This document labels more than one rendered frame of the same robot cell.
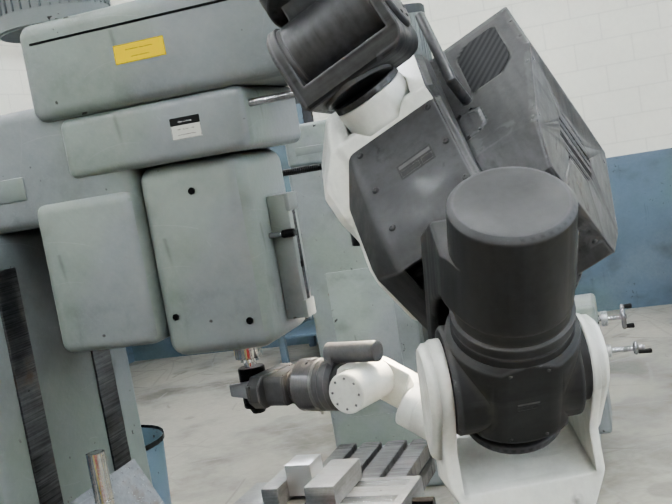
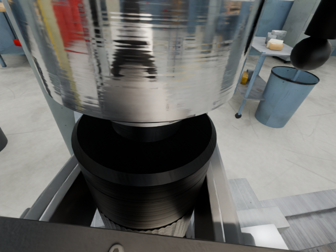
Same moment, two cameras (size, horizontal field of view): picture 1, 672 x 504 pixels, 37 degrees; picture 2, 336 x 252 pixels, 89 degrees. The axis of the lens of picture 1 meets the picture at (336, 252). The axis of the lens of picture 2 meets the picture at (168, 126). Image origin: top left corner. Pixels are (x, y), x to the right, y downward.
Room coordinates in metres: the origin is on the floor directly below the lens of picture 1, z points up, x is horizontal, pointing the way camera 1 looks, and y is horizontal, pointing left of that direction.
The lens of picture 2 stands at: (1.68, 0.14, 1.30)
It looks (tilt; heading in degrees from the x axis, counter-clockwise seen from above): 39 degrees down; 58
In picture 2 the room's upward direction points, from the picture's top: 5 degrees clockwise
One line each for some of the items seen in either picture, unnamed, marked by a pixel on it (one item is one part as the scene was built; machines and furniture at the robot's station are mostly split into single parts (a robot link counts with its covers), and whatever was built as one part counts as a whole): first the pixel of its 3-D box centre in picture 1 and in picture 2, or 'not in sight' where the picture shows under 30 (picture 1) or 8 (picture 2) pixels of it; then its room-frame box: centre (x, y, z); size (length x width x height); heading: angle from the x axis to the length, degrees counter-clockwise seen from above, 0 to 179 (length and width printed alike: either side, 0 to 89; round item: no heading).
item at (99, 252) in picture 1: (130, 263); not in sight; (1.77, 0.36, 1.47); 0.24 x 0.19 x 0.26; 161
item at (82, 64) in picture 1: (185, 51); not in sight; (1.71, 0.19, 1.81); 0.47 x 0.26 x 0.16; 71
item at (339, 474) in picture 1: (334, 482); not in sight; (1.82, 0.08, 0.99); 0.15 x 0.06 x 0.04; 159
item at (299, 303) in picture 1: (291, 255); not in sight; (1.67, 0.07, 1.45); 0.04 x 0.04 x 0.21; 71
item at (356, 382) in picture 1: (349, 377); not in sight; (1.58, 0.01, 1.24); 0.11 x 0.11 x 0.11; 56
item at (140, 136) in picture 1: (185, 131); not in sight; (1.72, 0.22, 1.68); 0.34 x 0.24 x 0.10; 71
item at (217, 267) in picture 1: (227, 249); not in sight; (1.70, 0.18, 1.47); 0.21 x 0.19 x 0.32; 161
